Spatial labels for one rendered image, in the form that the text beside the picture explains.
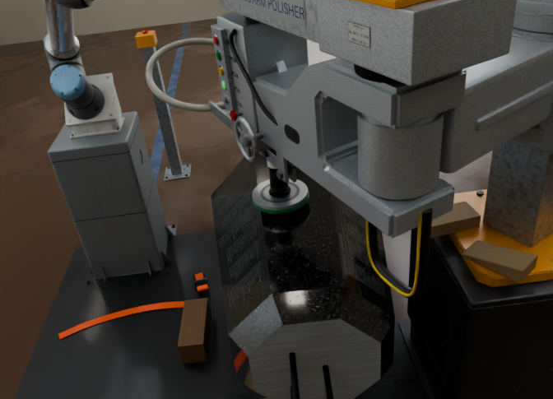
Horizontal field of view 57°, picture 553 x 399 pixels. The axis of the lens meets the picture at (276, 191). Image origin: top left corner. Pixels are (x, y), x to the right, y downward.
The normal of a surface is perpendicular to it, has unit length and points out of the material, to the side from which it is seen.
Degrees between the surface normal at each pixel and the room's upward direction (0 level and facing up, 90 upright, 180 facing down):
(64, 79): 51
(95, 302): 0
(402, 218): 90
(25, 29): 90
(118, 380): 0
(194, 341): 0
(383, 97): 90
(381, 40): 90
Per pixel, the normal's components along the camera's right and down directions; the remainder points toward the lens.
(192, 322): -0.10, -0.84
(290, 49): 0.48, 0.43
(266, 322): -0.63, -0.15
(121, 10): 0.09, 0.52
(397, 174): -0.22, 0.54
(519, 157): -0.82, 0.37
